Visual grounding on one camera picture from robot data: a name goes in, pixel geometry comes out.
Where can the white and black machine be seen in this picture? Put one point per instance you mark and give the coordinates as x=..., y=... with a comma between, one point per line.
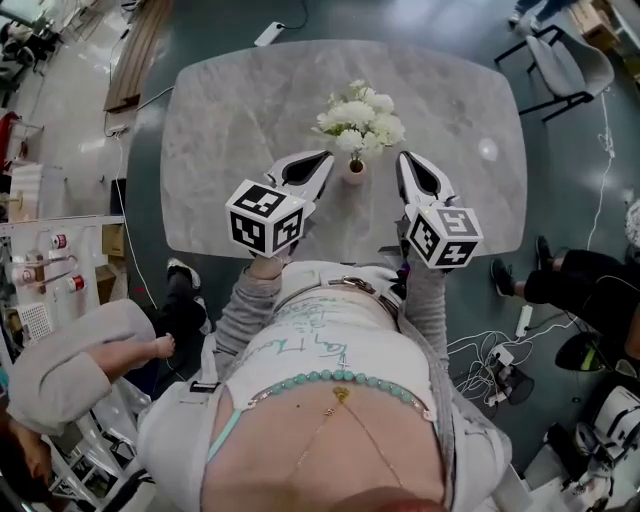
x=620, y=415

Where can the red label white can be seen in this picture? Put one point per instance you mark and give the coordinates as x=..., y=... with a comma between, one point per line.
x=76, y=283
x=59, y=241

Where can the person's left forearm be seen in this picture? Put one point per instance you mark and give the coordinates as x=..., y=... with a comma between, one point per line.
x=250, y=305

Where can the cardboard box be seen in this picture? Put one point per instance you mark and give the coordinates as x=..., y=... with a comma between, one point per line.
x=106, y=285
x=114, y=240
x=597, y=27

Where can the person's gray cardigan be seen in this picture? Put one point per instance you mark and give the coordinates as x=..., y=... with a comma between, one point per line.
x=170, y=430

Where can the white power strip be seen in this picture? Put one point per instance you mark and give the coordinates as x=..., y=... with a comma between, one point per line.
x=118, y=131
x=269, y=34
x=524, y=320

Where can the white perforated box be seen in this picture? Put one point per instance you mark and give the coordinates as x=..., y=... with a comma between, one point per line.
x=35, y=321

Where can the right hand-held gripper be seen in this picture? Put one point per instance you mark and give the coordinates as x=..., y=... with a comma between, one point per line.
x=445, y=240

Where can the white ribbed panel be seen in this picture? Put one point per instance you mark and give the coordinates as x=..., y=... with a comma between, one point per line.
x=35, y=185

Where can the gray marble table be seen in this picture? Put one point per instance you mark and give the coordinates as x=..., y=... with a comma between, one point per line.
x=240, y=125

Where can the person's right forearm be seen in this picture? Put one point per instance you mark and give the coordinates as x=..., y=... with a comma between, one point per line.
x=425, y=305

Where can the pink vase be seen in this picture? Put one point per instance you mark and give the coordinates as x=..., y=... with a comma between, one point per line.
x=354, y=174

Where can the person's bare chest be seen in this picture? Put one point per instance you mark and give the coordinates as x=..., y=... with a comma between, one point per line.
x=325, y=450

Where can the person's white trousers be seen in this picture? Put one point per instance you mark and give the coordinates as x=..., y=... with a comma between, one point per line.
x=320, y=272

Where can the light gray chair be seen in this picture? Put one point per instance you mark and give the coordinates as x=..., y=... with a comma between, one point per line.
x=565, y=65

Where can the person's brown belt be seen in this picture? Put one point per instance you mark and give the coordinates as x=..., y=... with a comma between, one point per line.
x=357, y=284

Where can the person's white printed top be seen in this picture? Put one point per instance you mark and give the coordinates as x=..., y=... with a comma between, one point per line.
x=390, y=350

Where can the white power adapter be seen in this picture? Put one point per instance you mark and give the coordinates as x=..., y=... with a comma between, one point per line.
x=503, y=356

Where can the white workbench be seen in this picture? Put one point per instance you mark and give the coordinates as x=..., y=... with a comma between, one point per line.
x=90, y=260

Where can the white artificial flowers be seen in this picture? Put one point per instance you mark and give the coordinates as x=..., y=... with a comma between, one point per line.
x=360, y=117

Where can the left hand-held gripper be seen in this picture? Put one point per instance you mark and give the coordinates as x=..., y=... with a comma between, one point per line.
x=265, y=220

